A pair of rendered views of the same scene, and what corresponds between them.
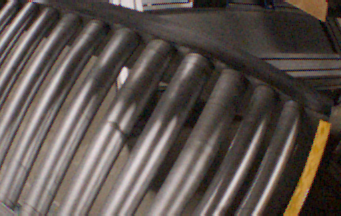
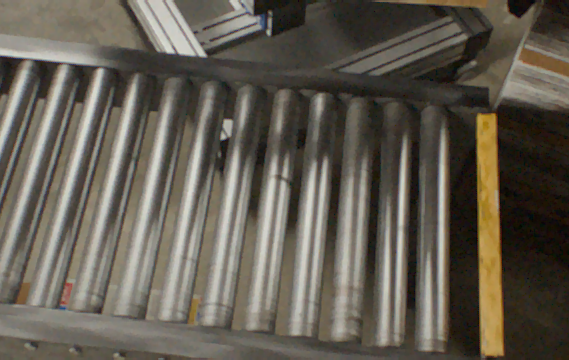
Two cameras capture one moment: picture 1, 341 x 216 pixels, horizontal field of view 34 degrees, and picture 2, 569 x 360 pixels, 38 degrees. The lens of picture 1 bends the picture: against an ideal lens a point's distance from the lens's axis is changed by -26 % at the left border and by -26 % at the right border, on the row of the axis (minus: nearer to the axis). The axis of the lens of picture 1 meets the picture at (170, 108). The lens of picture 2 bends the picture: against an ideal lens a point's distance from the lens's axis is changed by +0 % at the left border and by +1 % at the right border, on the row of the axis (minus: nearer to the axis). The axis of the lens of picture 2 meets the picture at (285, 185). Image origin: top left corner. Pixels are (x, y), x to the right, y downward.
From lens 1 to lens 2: 35 cm
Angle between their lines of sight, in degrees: 9
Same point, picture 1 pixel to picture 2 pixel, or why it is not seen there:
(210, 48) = (332, 83)
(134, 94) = (285, 145)
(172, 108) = (321, 148)
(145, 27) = (266, 79)
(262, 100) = (398, 116)
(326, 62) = (431, 35)
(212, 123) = (359, 150)
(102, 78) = (249, 139)
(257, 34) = (329, 39)
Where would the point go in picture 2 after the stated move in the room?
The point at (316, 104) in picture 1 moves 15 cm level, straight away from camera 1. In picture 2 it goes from (464, 99) to (471, 34)
